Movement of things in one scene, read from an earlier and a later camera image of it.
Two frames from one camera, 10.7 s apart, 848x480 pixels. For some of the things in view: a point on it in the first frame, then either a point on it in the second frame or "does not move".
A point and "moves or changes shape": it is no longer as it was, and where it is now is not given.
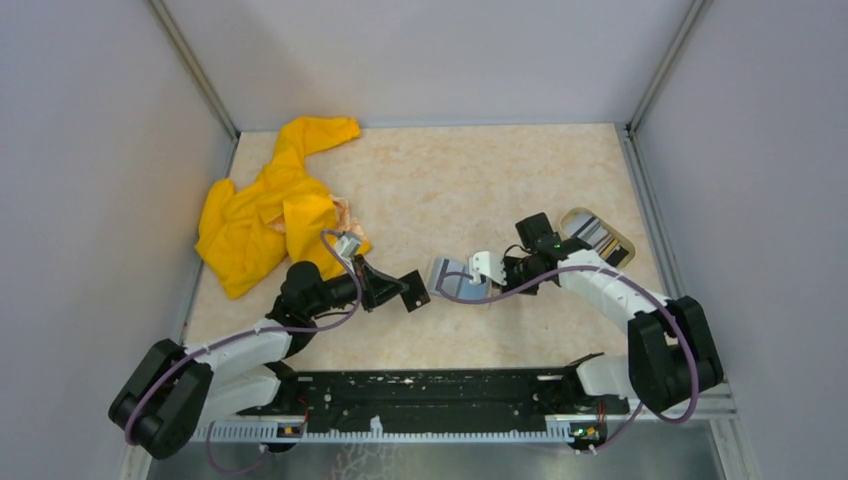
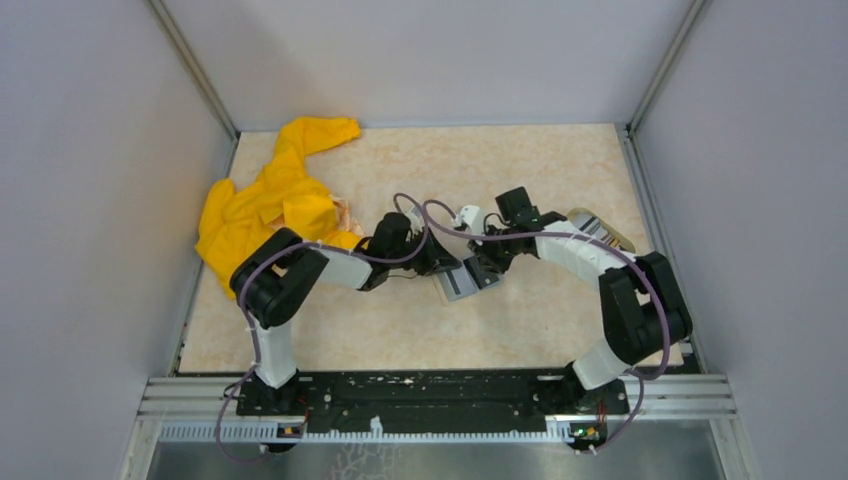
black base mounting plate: x=556 y=395 does not move
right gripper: x=509 y=260 to x=480 y=247
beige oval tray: x=613 y=245 does not move
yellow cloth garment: x=284 y=217 does not move
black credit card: x=417 y=293 moves or changes shape
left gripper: x=375 y=285 to x=435 y=259
